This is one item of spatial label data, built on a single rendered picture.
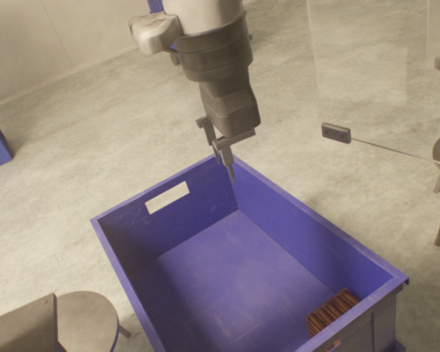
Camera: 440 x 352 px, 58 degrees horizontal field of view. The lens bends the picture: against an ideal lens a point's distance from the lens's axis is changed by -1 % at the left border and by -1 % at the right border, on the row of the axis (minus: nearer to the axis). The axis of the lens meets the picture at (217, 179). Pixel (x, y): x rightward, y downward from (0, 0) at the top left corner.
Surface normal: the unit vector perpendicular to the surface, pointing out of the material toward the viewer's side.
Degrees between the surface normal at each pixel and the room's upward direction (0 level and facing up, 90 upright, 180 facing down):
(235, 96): 70
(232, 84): 101
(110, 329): 0
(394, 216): 0
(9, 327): 0
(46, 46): 90
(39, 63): 90
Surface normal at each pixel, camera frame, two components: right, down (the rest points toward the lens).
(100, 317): -0.25, -0.79
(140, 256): 0.48, 0.41
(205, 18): 0.07, 0.57
